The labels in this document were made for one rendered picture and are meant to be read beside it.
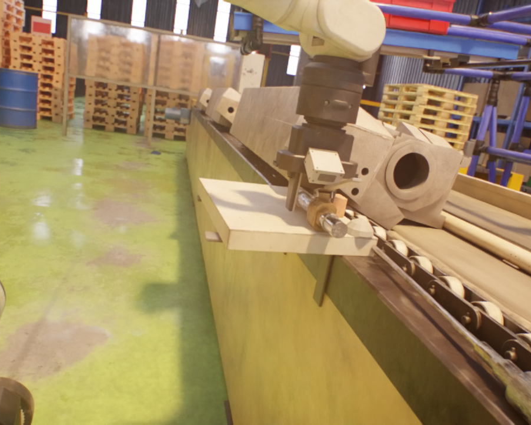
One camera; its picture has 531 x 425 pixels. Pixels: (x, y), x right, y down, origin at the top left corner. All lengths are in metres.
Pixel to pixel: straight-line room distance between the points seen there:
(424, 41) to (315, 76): 0.91
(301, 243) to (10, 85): 7.04
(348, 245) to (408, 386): 0.22
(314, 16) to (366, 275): 0.32
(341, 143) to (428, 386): 0.34
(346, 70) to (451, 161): 0.44
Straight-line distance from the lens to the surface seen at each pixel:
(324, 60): 0.59
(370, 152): 0.77
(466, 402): 0.39
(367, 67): 0.64
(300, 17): 0.55
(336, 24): 0.55
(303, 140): 0.58
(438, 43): 1.49
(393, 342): 0.47
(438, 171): 0.94
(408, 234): 0.87
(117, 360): 1.63
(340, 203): 0.67
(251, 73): 7.02
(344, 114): 0.58
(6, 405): 1.19
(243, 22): 1.26
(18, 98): 7.43
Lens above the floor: 0.95
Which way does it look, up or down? 15 degrees down
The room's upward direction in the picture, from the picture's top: 9 degrees clockwise
